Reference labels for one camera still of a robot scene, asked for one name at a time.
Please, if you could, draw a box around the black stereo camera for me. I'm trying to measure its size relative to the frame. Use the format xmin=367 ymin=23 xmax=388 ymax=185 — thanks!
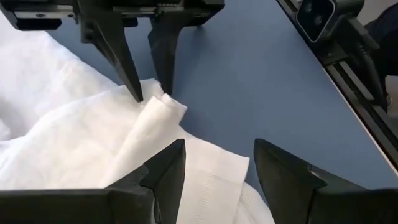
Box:
xmin=295 ymin=0 xmax=380 ymax=63

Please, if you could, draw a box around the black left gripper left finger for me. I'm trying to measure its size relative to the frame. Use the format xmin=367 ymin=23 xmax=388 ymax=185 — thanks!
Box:
xmin=0 ymin=139 xmax=187 ymax=224

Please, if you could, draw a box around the black camera cable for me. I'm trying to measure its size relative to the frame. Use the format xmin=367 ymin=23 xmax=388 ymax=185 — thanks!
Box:
xmin=353 ymin=43 xmax=390 ymax=113

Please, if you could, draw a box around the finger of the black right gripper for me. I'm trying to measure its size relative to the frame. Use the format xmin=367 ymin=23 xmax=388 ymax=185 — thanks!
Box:
xmin=77 ymin=6 xmax=145 ymax=103
xmin=147 ymin=15 xmax=188 ymax=96

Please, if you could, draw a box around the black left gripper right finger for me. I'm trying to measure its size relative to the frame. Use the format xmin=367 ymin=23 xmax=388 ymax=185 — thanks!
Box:
xmin=253 ymin=138 xmax=398 ymax=224

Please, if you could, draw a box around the white garment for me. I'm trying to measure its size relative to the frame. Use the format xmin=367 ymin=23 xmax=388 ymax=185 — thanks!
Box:
xmin=0 ymin=12 xmax=277 ymax=224

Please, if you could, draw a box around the dark navy object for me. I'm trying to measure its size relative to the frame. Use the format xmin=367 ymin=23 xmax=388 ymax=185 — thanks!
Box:
xmin=365 ymin=2 xmax=398 ymax=78

